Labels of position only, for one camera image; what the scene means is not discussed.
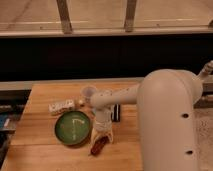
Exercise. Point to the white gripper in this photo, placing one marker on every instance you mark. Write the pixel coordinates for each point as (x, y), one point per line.
(103, 123)

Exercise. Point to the red chili pepper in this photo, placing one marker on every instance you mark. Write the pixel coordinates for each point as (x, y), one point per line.
(98, 146)

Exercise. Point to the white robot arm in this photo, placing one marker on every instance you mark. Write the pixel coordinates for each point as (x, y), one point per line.
(165, 102)

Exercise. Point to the green ceramic bowl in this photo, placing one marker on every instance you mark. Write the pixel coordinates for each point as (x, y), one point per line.
(72, 128)

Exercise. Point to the left metal window post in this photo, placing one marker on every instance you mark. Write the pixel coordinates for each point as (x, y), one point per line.
(64, 16)

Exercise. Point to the metal window post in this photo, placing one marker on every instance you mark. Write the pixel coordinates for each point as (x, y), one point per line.
(64, 16)
(130, 15)

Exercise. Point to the right metal window post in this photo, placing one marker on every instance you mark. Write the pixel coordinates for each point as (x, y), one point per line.
(130, 15)

